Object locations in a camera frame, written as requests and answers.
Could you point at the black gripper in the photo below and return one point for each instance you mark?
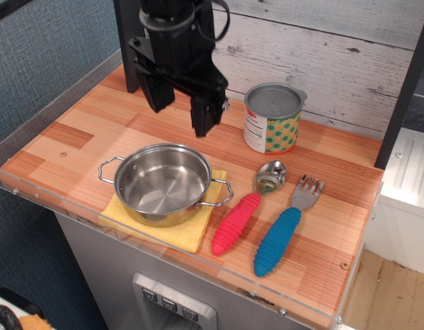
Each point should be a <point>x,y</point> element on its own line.
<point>177,54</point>

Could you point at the small stainless steel pot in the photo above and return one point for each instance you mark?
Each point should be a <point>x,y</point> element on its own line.
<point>163,185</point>

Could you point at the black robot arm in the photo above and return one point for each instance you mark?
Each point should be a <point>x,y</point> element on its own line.
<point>177,9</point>

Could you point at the yellow dish towel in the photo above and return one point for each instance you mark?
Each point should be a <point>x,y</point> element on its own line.
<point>186,236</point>

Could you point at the toy food can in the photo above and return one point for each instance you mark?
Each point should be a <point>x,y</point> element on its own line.
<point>272,117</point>

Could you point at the silver button control panel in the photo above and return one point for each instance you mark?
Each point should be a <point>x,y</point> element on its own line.
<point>163,307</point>

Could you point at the orange object bottom left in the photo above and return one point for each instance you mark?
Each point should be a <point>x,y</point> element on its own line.
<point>34,322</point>

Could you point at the black vertical post left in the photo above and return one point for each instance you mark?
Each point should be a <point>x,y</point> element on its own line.
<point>129,26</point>

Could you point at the black vertical post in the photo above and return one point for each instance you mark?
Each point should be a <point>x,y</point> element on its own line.
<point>398,115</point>
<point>129,26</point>

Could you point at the red handled spoon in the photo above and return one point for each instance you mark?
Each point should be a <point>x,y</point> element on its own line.
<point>269,179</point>

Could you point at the blue handled fork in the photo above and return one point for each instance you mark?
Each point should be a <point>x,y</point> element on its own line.
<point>273,246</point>

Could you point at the black vertical post right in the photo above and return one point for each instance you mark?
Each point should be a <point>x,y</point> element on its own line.
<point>398,115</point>

